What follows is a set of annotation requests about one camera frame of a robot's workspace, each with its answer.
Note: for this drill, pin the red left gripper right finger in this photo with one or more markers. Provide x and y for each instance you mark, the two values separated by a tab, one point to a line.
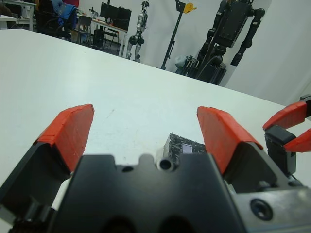
221	133

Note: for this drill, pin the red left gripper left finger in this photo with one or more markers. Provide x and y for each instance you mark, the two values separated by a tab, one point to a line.
70	131

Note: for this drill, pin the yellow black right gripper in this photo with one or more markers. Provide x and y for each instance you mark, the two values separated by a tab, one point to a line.
308	106

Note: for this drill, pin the black folded rack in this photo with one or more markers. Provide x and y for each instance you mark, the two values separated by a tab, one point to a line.
192	66

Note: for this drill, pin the grey green bag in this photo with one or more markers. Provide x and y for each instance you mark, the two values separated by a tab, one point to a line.
180	61

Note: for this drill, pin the black computer tower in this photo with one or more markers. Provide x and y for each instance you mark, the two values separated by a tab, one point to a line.
98	37

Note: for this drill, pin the grey chair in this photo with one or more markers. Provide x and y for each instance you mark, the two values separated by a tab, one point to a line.
84	26

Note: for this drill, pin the black humanoid robot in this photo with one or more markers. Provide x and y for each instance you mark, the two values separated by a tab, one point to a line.
230	26

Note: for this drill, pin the black gantry stand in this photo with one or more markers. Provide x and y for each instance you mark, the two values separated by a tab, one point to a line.
173	36

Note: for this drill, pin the white office desk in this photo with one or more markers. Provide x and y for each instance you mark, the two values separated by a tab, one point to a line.
116	28

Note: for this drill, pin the blue jacket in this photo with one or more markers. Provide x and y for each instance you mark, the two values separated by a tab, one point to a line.
68	14

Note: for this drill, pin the black office chair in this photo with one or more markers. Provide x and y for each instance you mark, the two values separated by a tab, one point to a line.
46	17

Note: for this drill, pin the white desk with clutter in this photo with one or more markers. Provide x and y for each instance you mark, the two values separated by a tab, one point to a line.
14	19

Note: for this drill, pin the black computer monitor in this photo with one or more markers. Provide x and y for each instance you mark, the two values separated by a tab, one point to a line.
109	11
71	3
124	18

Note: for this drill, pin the silver humanoid robot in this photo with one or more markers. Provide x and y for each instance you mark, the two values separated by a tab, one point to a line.
141	24

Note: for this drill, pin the yellow hoist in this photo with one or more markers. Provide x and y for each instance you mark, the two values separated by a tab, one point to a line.
189	7

